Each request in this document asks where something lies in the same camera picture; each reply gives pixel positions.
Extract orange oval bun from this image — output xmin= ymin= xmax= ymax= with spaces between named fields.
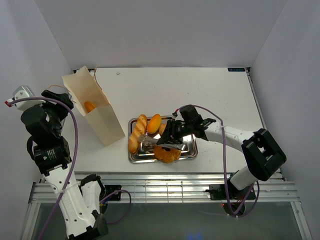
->
xmin=147 ymin=114 xmax=162 ymax=134

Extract twisted loaf back left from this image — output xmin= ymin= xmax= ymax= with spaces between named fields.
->
xmin=128 ymin=114 xmax=148 ymax=155

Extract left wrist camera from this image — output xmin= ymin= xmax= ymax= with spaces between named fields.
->
xmin=5 ymin=85 xmax=37 ymax=111

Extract small round bun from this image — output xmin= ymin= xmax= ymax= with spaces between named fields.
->
xmin=158 ymin=123 xmax=167 ymax=135

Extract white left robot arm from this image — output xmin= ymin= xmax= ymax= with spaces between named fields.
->
xmin=14 ymin=89 xmax=108 ymax=240

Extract metal tray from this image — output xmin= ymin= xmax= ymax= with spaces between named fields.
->
xmin=128 ymin=118 xmax=198 ymax=164

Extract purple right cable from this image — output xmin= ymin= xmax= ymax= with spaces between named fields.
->
xmin=176 ymin=104 xmax=261 ymax=219

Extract ring shaped bread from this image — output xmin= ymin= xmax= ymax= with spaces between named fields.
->
xmin=153 ymin=145 xmax=181 ymax=164

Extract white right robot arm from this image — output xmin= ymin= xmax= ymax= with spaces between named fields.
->
xmin=156 ymin=104 xmax=287 ymax=199

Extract aluminium frame rail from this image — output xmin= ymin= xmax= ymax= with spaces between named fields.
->
xmin=28 ymin=172 xmax=301 ymax=205

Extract blue label right corner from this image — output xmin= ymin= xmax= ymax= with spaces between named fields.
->
xmin=227 ymin=67 xmax=246 ymax=72

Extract short loaf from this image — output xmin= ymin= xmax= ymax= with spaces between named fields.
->
xmin=84 ymin=101 xmax=97 ymax=113

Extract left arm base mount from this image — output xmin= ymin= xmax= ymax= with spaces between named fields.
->
xmin=97 ymin=184 xmax=122 ymax=208

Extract metal tongs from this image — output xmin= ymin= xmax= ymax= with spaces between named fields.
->
xmin=138 ymin=134 xmax=183 ymax=147

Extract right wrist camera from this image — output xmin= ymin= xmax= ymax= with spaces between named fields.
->
xmin=172 ymin=108 xmax=180 ymax=119

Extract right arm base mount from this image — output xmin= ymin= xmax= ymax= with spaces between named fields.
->
xmin=205 ymin=180 xmax=260 ymax=218

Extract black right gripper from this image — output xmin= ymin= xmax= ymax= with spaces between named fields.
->
xmin=156 ymin=119 xmax=193 ymax=150

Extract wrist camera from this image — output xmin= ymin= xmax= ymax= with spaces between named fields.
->
xmin=172 ymin=108 xmax=180 ymax=119
xmin=5 ymin=85 xmax=37 ymax=111

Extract beige paper bag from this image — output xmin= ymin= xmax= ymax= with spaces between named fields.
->
xmin=47 ymin=66 xmax=126 ymax=149

